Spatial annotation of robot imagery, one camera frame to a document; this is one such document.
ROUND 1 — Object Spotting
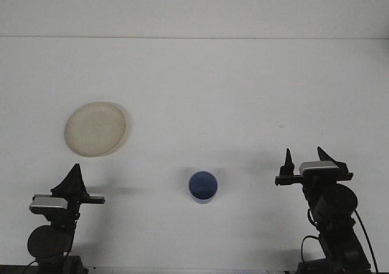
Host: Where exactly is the pale blue cup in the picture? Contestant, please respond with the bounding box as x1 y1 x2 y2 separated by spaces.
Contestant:
188 170 219 205

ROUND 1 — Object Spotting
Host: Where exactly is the pale cream round plate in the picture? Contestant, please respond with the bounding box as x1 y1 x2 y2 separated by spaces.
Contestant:
64 101 133 159

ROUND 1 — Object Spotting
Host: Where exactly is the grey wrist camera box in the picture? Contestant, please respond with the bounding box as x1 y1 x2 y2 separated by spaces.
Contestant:
29 196 69 214
298 160 341 177

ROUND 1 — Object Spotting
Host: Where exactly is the looped black cable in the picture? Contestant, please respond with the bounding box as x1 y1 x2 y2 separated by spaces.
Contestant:
300 207 320 263

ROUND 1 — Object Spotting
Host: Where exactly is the long thin black cable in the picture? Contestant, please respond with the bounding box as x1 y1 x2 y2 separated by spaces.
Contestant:
353 209 380 274

